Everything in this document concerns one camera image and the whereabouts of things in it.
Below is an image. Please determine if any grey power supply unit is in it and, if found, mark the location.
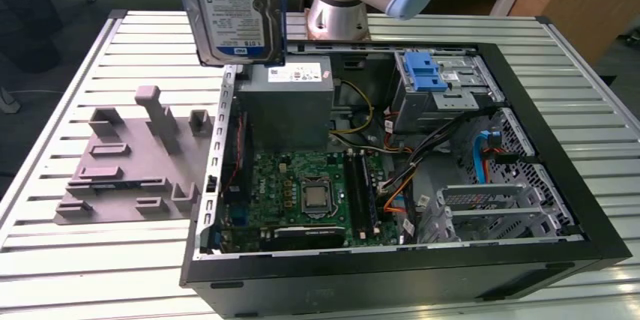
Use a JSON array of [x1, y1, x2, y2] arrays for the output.
[[234, 54, 336, 153]]

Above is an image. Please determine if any yellow wire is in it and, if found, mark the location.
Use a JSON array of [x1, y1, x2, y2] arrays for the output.
[[330, 79, 376, 136]]

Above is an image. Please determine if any silver CPU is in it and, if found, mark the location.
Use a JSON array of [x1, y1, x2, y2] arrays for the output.
[[303, 186, 331, 208]]

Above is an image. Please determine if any orange flat wire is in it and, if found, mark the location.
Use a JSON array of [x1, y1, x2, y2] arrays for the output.
[[382, 189, 411, 213]]

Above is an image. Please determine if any hard disk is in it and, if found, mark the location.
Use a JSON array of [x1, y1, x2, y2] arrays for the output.
[[174, 0, 291, 69]]

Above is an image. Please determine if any black PC case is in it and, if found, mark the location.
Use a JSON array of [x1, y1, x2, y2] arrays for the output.
[[178, 37, 634, 318]]

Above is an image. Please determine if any blue data wire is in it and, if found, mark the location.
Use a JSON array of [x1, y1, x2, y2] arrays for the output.
[[471, 129, 503, 187]]

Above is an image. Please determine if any black wire bundle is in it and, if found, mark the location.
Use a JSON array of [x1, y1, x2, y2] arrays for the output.
[[387, 114, 476, 196]]

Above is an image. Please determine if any thin red wire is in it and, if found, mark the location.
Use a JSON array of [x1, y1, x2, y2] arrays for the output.
[[227, 112, 251, 194]]

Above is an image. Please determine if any black power wire connector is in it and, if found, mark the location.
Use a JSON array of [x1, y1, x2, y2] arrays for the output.
[[480, 148, 538, 166]]

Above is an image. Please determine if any metal optical drive cage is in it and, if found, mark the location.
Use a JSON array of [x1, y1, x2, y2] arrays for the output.
[[388, 49, 506, 134]]

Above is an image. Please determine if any blue drive latch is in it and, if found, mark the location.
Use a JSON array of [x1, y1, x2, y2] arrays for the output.
[[404, 51, 451, 93]]

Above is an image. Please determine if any grey parts rack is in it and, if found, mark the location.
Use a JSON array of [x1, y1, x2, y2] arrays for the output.
[[51, 85, 219, 226]]

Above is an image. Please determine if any grey stand foot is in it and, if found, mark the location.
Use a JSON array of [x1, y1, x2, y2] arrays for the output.
[[0, 86, 23, 114]]

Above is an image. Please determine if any black CPU socket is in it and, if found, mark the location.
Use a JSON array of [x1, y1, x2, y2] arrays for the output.
[[298, 175, 336, 223]]

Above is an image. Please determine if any green motherboard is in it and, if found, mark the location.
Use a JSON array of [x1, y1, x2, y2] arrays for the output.
[[219, 149, 404, 253]]

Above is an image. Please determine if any black RAM slot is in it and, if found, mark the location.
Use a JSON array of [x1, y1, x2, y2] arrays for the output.
[[343, 149, 370, 239]]

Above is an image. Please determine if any black graphics card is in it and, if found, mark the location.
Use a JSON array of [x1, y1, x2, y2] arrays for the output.
[[258, 224, 348, 252]]

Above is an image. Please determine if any metal disk bay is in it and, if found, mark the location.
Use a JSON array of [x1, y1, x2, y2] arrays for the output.
[[434, 183, 571, 243]]

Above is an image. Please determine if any black office chair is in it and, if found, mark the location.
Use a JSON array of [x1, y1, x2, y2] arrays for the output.
[[0, 0, 67, 73]]

